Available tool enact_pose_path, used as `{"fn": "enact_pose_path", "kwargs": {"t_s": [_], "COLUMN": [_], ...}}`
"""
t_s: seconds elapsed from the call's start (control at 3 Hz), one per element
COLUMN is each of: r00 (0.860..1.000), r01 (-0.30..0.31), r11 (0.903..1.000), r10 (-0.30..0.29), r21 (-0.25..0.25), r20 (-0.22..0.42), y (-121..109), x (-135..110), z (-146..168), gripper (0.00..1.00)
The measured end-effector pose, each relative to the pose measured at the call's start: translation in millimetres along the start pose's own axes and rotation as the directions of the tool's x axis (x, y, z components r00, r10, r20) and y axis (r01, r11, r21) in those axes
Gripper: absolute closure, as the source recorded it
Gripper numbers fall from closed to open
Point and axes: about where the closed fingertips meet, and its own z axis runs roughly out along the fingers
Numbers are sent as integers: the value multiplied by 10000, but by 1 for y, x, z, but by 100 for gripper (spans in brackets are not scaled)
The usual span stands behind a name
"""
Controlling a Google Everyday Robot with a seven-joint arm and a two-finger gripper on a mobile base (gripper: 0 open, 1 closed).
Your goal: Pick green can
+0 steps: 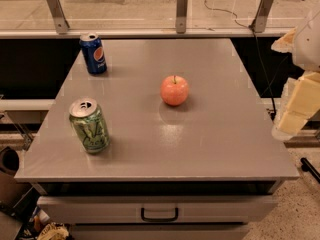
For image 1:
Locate red apple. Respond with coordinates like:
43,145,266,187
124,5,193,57
160,75,189,106

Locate left metal bracket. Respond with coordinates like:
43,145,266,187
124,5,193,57
46,0,69,34

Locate black drawer handle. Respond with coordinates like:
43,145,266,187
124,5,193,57
140,208,179,223

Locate metal bracket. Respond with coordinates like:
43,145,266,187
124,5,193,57
250,0,274,33
175,0,188,34
46,0,69,34

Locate blue Pepsi can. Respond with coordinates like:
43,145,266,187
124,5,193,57
79,33,107,75

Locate snack bag on floor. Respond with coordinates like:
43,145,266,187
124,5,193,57
37,223,70,240

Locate middle metal bracket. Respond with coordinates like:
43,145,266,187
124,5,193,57
175,0,188,34

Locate grey cabinet drawer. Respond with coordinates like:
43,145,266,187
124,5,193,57
38,196,277,224

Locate black bar on floor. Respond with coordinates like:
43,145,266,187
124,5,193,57
300,157,320,184

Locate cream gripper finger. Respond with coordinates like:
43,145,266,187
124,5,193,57
271,28,296,53
276,71,320,136

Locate right metal bracket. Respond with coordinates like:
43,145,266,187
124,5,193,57
250,0,274,33

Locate black cable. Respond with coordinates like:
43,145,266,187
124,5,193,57
200,0,290,122

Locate green soda can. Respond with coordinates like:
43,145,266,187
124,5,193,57
69,98,110,154

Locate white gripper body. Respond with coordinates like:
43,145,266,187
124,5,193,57
292,9,320,72

